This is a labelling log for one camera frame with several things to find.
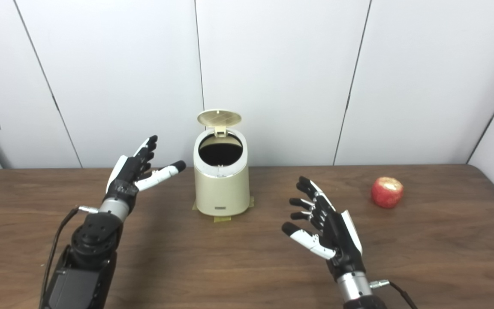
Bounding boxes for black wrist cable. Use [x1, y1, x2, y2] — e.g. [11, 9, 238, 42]
[369, 280, 418, 309]
[39, 206, 99, 309]

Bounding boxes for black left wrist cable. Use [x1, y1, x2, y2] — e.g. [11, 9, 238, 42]
[39, 206, 99, 309]

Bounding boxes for red apple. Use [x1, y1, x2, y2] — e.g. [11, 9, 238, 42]
[371, 177, 404, 209]

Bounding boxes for cream-colored bin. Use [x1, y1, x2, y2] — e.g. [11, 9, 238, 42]
[193, 128, 250, 217]

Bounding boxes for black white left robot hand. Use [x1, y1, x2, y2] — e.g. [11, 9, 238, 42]
[103, 135, 187, 211]

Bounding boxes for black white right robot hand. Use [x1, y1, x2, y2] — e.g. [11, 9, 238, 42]
[282, 176, 365, 280]

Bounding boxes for cream round bin lid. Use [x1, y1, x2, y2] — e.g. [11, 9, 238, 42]
[197, 109, 242, 138]

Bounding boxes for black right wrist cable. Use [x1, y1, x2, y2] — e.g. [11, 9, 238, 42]
[369, 280, 418, 309]

